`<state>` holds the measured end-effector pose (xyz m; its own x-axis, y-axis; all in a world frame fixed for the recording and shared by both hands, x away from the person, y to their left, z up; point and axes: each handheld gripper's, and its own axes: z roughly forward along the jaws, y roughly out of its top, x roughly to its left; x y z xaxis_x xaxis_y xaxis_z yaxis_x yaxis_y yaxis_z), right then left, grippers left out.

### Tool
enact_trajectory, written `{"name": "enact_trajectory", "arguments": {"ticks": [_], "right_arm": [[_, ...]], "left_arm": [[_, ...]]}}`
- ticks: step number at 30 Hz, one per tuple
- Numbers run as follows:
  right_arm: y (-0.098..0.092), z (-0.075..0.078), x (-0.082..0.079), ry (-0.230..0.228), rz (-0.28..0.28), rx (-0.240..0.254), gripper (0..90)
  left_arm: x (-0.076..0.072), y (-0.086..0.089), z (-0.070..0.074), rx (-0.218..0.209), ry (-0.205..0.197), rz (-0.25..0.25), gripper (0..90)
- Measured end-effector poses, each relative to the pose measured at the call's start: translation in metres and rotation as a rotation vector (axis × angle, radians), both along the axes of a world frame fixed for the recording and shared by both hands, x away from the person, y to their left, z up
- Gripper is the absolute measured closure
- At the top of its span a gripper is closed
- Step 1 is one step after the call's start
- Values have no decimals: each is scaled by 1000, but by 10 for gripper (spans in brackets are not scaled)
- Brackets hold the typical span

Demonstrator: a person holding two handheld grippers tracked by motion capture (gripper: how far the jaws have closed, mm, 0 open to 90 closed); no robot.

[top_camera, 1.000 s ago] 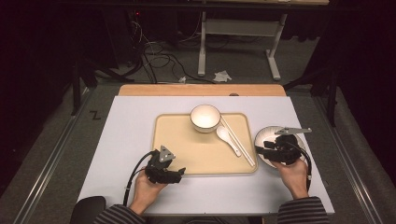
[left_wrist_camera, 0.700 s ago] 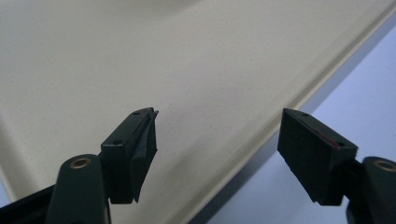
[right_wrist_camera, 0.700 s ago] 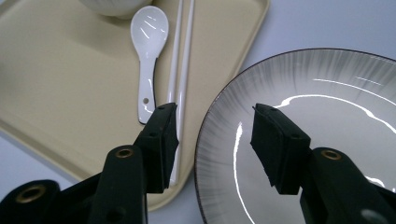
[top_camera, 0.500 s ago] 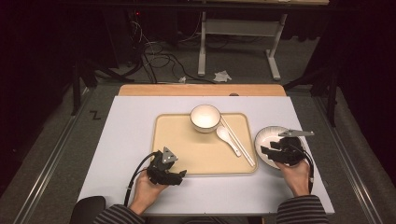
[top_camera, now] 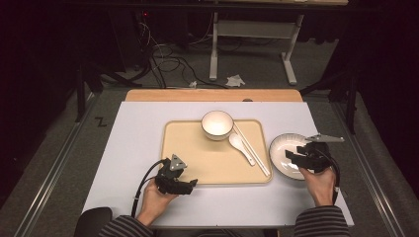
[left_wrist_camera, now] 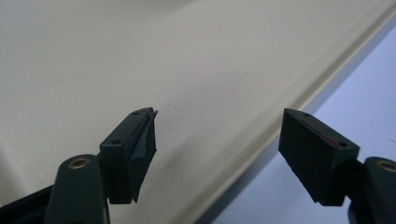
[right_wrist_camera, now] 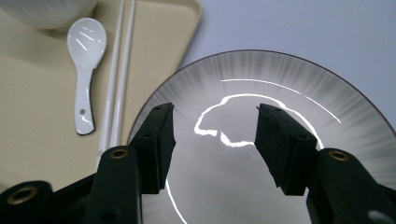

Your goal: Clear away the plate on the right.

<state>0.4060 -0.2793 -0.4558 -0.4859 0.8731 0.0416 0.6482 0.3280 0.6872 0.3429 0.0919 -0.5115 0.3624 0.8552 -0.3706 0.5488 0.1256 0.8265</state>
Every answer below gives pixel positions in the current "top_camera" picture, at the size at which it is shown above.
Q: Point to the beige plastic tray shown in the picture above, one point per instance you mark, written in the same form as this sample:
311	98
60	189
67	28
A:
194	158

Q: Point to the white ribbed plate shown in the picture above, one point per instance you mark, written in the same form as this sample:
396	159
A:
280	154

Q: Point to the white board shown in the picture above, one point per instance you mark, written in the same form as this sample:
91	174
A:
138	131

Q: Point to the person's left hand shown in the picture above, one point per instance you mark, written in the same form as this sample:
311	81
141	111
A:
154	202

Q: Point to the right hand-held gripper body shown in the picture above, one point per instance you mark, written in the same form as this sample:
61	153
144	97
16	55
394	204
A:
318	156

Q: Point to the wooden table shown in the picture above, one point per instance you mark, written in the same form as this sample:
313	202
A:
214	95

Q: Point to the small white paper scrap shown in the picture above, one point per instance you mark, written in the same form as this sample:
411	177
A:
192	84

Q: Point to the crumpled white tissue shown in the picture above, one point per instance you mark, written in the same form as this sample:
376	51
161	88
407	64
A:
235	80

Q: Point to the black metal stand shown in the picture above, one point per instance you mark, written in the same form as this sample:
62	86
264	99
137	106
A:
80	95
351	105

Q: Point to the white ceramic spoon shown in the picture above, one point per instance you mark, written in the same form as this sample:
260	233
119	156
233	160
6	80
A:
238	143

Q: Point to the aluminium floor rail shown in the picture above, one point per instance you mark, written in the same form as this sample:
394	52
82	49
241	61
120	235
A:
365	164
54	171

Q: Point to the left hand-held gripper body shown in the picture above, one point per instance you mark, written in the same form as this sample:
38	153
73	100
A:
169	176

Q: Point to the white desk frame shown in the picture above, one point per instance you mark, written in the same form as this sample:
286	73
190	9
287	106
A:
253	29

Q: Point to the person's right hand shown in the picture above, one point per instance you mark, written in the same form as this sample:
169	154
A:
321	187

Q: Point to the black chair cushion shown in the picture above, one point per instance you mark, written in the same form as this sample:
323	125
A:
92	221

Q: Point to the white bowl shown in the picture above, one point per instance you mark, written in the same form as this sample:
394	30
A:
217	124

